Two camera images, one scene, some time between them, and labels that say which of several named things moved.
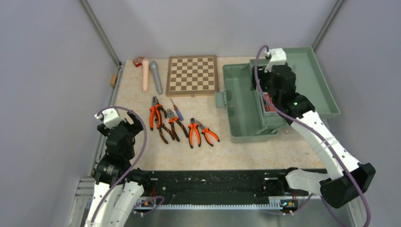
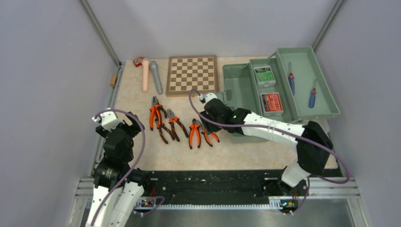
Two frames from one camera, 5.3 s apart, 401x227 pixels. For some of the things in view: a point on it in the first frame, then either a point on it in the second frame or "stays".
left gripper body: [131, 152] stays
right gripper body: [271, 92] -> [214, 127]
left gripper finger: [100, 127] stays
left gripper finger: [137, 126] stays
